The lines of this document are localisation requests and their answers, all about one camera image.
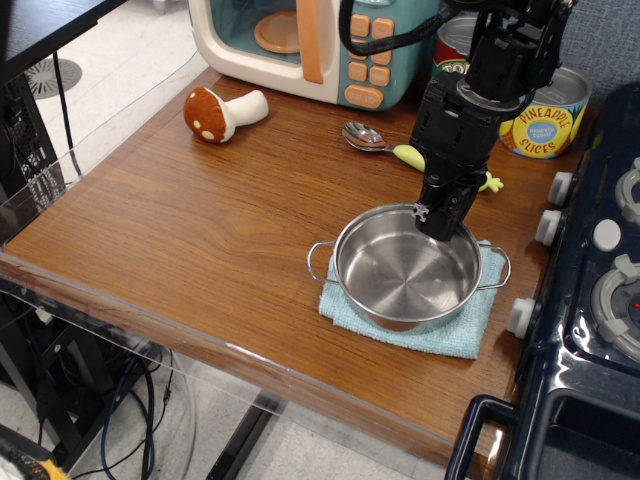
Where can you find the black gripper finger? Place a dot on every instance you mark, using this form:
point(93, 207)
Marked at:
point(449, 206)
point(430, 214)

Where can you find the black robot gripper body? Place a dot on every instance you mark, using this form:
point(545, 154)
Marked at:
point(455, 136)

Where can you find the stainless steel pot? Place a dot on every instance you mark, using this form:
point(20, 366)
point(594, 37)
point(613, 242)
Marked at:
point(402, 279)

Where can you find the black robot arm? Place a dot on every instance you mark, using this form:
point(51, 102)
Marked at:
point(514, 52)

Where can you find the pineapple slices can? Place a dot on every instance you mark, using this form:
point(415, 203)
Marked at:
point(548, 126)

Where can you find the tomato sauce can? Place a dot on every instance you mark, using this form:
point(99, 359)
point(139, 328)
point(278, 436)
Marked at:
point(453, 45)

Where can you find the light blue folded towel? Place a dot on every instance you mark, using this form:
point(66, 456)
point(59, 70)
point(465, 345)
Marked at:
point(459, 337)

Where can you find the toy microwave oven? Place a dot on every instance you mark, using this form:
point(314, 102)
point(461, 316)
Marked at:
point(294, 47)

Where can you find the dark blue toy stove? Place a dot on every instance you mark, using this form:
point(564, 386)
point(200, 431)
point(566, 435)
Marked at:
point(576, 413)

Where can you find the plush brown mushroom toy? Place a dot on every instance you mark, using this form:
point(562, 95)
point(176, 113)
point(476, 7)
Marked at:
point(214, 120)

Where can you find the black desk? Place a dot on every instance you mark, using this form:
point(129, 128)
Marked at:
point(33, 30)

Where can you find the yellow plush toy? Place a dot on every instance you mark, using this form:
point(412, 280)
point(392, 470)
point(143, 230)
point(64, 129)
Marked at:
point(16, 464)

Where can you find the spoon with green handle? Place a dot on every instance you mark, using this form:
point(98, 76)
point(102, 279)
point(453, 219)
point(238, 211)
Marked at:
point(364, 138)

